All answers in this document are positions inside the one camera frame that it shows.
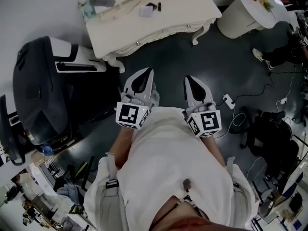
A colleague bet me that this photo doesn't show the white vanity drawer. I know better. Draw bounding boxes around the white vanity drawer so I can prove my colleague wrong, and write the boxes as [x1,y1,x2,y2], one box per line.
[95,31,169,59]
[166,11,222,39]

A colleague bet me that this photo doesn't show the black bag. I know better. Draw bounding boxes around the black bag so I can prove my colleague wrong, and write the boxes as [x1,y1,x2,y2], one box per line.
[0,94,26,166]

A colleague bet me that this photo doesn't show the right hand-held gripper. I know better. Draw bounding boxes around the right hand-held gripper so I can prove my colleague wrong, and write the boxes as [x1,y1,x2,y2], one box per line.
[182,75,222,139]

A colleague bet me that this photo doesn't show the white cable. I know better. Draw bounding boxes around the white cable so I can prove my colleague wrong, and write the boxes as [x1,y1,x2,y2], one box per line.
[227,108,247,134]

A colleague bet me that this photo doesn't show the person's right forearm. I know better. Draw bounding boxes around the person's right forearm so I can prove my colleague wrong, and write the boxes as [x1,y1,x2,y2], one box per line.
[200,133,227,168]

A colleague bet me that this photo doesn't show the white floor appliance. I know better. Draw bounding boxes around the white floor appliance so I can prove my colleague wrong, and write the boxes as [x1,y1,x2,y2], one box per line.
[50,37,107,74]

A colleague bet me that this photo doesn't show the black power cable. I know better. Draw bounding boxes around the black power cable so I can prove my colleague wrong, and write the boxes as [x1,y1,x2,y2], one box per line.
[216,71,275,106]

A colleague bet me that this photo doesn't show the pale square makeup box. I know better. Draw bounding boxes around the pale square makeup box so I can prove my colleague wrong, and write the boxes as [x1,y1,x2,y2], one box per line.
[139,5,154,17]

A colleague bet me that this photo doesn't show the teal packet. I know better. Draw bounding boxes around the teal packet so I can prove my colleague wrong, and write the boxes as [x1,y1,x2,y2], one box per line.
[77,0,97,19]

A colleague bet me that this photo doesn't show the white power strip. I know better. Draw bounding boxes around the white power strip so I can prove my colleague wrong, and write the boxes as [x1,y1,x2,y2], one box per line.
[222,93,237,110]

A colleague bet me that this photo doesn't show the person's left forearm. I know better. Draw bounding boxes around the person's left forearm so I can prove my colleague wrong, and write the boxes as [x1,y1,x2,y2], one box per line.
[108,126,136,170]

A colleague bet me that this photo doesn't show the white charger with cable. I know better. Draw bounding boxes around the white charger with cable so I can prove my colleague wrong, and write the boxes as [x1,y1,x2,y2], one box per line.
[275,65,297,113]

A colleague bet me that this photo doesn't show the clear water bottle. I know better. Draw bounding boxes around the clear water bottle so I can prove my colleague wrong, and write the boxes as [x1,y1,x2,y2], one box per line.
[40,142,53,156]

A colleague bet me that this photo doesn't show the round white side table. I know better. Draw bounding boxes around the round white side table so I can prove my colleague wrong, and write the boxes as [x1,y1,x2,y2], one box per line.
[217,0,290,39]

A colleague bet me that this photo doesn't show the thin makeup pencil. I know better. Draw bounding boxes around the thin makeup pencil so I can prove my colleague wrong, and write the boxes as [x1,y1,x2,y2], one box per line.
[126,0,142,15]

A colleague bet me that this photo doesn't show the black office chair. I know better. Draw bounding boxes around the black office chair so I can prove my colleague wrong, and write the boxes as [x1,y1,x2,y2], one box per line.
[240,109,300,181]

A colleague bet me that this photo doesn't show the white vanity table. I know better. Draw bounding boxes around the white vanity table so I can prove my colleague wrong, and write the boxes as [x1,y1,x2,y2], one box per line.
[84,0,222,73]

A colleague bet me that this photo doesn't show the person's white shirt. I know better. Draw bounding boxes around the person's white shirt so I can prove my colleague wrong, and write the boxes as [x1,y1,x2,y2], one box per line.
[83,106,256,231]

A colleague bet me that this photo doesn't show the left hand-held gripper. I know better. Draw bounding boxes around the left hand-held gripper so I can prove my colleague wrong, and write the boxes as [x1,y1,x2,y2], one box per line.
[115,67,161,130]

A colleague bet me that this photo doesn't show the blue jeans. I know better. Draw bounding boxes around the blue jeans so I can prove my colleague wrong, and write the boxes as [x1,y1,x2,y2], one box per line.
[57,183,80,205]

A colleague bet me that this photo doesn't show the grey harness strap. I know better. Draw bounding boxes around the grey harness strap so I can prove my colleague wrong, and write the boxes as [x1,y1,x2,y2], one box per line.
[225,156,248,228]
[104,177,128,231]

